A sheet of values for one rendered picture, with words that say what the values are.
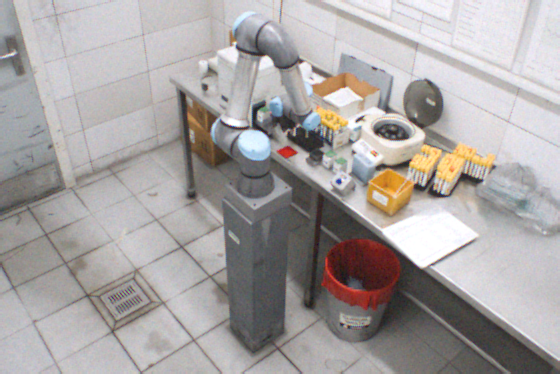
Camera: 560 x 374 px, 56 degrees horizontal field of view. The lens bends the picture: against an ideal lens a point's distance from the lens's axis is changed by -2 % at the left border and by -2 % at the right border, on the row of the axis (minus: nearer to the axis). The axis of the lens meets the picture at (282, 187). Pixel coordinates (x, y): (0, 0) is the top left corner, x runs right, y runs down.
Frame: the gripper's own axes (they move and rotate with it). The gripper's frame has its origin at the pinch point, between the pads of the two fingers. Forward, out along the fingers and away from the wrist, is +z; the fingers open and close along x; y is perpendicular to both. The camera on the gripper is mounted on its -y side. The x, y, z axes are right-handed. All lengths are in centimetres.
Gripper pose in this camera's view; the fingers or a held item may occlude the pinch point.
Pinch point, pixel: (274, 127)
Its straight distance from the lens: 252.7
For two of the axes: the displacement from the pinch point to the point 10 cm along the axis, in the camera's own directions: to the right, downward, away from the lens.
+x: 7.7, -3.9, 5.1
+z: -3.4, 4.2, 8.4
